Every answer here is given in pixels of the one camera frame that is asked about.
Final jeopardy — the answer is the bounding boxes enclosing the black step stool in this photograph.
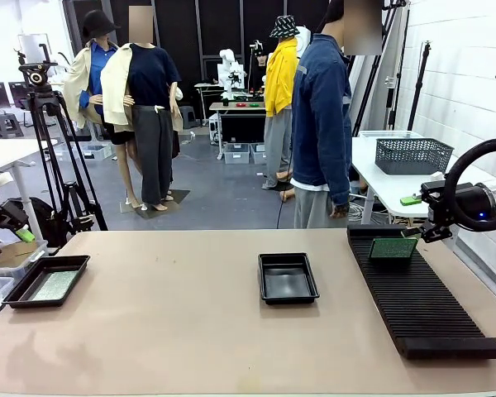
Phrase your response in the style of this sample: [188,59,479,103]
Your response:
[0,113,25,139]

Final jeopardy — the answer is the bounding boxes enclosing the black ESD tray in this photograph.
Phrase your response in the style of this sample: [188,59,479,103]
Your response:
[2,255,91,309]
[257,252,321,306]

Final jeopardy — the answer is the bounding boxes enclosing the person in denim jacket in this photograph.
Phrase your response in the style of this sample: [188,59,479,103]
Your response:
[289,0,384,230]

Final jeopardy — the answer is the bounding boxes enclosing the grey step stool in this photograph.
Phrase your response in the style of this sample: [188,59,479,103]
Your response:
[179,105,199,129]

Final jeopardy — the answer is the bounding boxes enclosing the patterned bucket hat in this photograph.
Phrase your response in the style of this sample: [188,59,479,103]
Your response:
[269,15,301,39]

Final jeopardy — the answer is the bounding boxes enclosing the mannequin in blue shirt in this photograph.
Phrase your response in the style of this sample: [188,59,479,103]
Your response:
[63,10,144,208]

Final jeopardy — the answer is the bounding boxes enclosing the person's right hand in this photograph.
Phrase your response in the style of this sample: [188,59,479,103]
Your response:
[329,201,351,219]

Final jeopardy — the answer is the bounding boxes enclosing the black brimmed hat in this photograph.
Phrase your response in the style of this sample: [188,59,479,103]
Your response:
[81,10,122,42]

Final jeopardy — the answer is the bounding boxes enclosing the green circuit board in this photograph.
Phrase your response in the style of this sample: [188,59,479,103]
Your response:
[368,237,419,261]
[31,270,79,302]

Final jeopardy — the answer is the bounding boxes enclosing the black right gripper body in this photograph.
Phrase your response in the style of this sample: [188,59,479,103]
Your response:
[420,179,496,243]

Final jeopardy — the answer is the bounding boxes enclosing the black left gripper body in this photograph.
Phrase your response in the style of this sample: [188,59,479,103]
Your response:
[0,177,28,249]

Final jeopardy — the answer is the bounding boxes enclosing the black camera tripod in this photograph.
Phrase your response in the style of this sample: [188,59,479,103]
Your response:
[26,90,108,245]

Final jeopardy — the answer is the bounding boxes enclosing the background work table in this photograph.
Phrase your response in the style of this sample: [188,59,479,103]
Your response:
[208,101,268,160]

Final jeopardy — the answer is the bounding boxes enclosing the grey woven plastic basket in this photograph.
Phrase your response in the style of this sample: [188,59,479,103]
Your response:
[374,137,455,175]

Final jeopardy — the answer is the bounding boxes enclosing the mannequin in yellow hoodie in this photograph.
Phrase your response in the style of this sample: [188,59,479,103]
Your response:
[262,15,301,191]

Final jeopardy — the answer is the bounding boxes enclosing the clear bin with cardboard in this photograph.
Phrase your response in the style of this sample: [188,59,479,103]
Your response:
[0,239,50,282]

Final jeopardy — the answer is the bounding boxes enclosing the black light stand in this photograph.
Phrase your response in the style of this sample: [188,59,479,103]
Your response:
[407,40,433,132]

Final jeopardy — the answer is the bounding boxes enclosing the mannequin in navy t-shirt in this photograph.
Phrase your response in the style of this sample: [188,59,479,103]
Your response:
[100,6,184,212]

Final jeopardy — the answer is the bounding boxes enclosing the black slotted board rack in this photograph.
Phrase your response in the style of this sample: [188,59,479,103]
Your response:
[346,224,496,360]

